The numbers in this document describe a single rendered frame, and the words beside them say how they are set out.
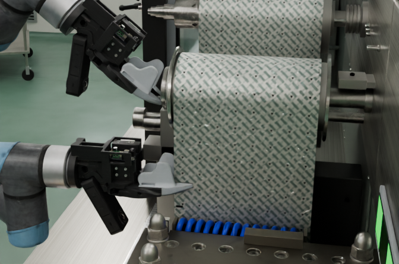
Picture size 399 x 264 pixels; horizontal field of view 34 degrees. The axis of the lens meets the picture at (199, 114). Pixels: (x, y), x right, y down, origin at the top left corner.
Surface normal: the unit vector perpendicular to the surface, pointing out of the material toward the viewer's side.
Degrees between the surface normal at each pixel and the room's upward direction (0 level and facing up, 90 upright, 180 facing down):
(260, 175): 90
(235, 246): 0
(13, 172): 90
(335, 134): 0
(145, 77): 90
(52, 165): 62
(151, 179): 90
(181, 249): 0
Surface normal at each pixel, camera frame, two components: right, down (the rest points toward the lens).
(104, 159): -0.17, 0.33
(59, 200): 0.00, -0.94
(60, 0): 0.15, -0.04
